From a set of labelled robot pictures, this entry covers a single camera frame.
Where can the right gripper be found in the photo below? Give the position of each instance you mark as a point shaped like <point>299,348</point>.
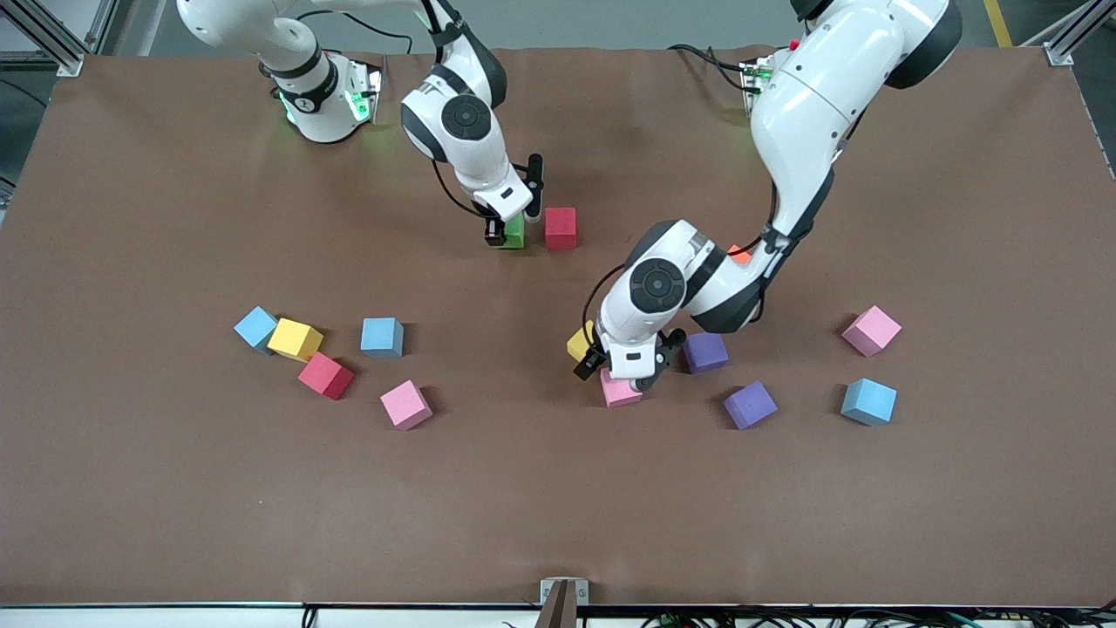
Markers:
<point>494,229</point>

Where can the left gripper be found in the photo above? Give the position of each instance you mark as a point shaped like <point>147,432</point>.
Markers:
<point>595,358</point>

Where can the green foam block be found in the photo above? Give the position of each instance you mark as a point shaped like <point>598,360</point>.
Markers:
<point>516,235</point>

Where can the pink foam block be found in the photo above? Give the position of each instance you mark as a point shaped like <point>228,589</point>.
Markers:
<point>871,331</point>
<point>617,394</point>
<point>405,405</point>

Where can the yellow foam block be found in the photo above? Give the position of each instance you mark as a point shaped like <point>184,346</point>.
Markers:
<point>295,338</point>
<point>578,342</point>

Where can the red foam block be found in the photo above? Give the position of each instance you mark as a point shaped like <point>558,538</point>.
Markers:
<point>325,375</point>
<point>561,228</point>

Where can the blue foam block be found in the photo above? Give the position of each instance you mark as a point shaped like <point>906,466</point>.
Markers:
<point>255,326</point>
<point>382,337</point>
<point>868,401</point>

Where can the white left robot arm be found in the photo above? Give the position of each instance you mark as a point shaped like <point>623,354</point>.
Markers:
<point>658,283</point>

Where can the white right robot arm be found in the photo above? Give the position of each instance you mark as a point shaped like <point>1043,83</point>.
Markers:
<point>462,118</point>

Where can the purple foam block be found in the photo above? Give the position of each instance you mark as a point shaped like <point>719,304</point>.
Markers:
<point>750,405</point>
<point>708,353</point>

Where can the brown table mat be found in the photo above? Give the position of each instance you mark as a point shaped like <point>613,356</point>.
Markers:
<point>558,488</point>

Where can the orange foam block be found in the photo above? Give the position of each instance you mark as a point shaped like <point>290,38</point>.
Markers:
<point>739,255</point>

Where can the green lit base connector box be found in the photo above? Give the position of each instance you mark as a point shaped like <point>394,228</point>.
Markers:
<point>366,87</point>
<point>755,78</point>

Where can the metal table edge bracket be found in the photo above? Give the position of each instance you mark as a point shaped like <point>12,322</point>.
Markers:
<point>564,593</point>

